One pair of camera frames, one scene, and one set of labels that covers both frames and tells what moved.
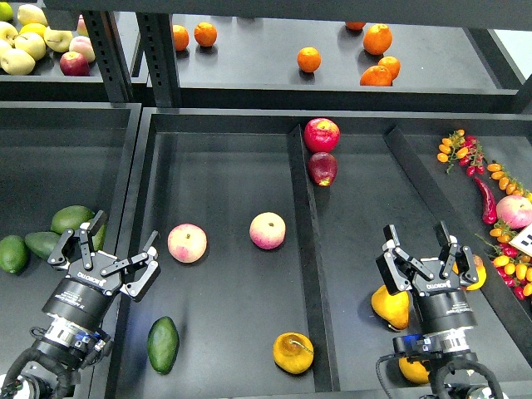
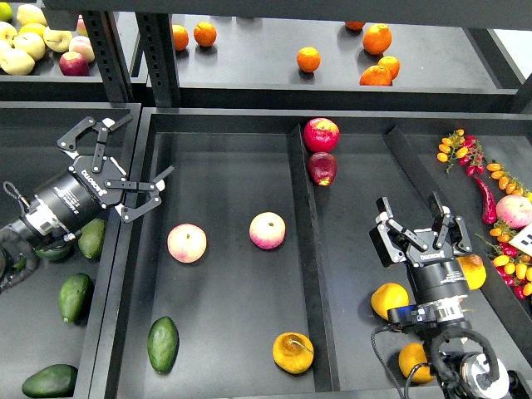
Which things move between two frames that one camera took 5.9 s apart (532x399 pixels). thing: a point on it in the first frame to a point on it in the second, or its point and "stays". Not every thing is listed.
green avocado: x=163 y=344 stays
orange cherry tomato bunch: x=506 y=182 stays
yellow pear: x=293 y=352 stays
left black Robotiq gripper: x=101 y=271 to x=104 y=178
